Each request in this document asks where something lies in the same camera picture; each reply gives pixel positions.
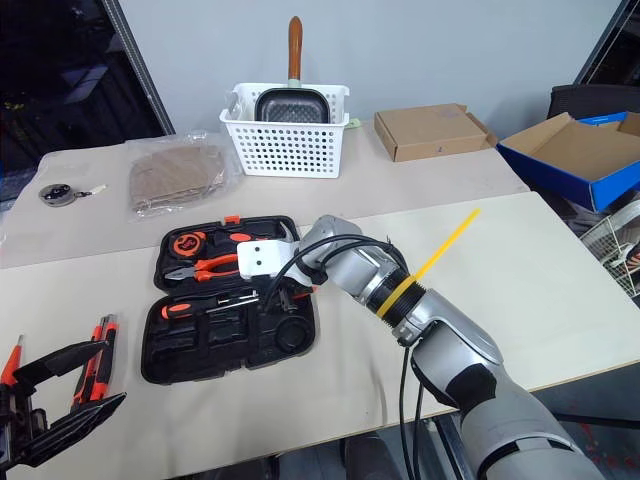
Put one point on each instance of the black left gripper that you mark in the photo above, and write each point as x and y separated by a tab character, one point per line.
15	425

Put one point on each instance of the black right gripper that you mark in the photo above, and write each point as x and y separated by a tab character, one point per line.
290	290

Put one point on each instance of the orange black utility knife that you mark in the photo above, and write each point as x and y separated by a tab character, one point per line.
85	387

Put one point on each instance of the orange tool with grey tip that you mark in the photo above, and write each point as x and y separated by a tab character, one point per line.
11	365

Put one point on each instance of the black plastic tool case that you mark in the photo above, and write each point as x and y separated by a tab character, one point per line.
225	350

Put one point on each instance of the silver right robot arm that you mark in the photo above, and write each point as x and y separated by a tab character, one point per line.
450	325

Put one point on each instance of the orange black tape measure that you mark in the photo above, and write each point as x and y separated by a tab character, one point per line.
187	245

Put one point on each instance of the white perforated plastic basket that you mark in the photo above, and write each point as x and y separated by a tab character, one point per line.
285	150

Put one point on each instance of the yellow zip tie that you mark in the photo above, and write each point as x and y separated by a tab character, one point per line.
445	245

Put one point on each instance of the clear bag with brown cloth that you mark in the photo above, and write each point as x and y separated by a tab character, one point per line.
170	180

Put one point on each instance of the small pale green item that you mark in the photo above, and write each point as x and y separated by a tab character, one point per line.
354	122

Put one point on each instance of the round metal disc with tag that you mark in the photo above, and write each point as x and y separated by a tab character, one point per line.
56	194

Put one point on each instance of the flat brown cardboard box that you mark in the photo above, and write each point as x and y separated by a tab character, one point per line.
425	132

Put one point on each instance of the grey metal table leg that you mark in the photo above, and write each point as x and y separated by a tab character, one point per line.
450	450

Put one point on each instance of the open blue cardboard box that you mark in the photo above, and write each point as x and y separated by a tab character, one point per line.
565	150

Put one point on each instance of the black chair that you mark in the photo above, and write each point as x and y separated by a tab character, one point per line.
590	100

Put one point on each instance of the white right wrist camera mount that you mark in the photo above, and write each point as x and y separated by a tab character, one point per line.
260	257

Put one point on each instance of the grey metal window post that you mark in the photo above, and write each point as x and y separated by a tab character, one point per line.
140	65

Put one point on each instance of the dark window frame post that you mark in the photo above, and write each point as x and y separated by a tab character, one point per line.
607	40

